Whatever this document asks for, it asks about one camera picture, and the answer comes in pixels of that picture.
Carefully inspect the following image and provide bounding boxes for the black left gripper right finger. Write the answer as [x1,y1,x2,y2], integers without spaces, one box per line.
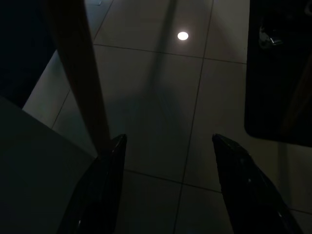
[211,133,304,234]

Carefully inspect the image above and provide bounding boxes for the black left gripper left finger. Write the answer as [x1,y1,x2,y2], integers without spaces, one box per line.
[56,133,128,234]

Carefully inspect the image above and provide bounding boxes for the brown wooden table leg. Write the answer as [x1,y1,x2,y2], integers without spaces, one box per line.
[43,0,113,153]

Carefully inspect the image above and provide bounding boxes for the dark furniture panel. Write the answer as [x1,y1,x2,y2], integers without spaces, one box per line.
[0,0,58,110]

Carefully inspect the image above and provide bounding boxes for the white flat panel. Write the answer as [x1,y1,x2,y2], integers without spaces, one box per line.
[0,95,98,234]

